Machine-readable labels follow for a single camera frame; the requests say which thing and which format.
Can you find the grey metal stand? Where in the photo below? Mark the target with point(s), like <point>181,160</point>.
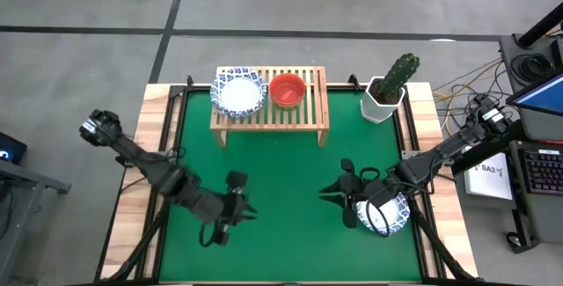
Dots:
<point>39,180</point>

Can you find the orange plastic bowl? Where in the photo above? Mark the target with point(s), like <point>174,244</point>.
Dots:
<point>287,90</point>

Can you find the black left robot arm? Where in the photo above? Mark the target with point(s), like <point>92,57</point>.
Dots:
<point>145,163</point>

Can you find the white hexagonal plant pot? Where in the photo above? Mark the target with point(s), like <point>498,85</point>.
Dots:
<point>374,110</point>

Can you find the green cactus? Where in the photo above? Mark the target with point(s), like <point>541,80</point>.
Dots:
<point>400,75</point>

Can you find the wooden slatted shelf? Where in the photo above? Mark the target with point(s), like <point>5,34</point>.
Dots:
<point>268,121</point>

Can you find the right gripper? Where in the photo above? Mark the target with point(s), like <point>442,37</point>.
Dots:
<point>363,191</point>

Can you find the dark grey desk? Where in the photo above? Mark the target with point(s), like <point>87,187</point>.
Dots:
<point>532,129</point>

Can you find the computer monitor blue screen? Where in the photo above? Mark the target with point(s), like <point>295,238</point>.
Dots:
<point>543,97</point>

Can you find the blue patterned paper bowl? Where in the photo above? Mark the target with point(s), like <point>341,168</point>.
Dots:
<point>393,215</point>
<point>239,94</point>

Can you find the black monitor stand pole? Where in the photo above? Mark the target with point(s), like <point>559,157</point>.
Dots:
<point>541,26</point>

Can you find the green table mat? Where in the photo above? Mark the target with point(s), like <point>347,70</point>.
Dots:
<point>299,242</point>

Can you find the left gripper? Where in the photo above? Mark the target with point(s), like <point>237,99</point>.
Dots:
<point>233,209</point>

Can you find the black metal table frame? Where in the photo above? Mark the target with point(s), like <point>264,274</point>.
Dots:
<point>423,255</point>

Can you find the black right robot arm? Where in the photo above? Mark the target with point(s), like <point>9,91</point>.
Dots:
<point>440,149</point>

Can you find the black device blue light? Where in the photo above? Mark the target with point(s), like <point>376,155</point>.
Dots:
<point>11,147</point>

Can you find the black backlit keyboard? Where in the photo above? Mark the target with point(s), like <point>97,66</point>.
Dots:
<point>545,171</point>

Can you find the black slanted bar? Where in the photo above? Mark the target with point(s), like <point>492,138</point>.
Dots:
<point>488,151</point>

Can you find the silver metal bracket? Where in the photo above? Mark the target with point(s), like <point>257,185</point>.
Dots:
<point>407,155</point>

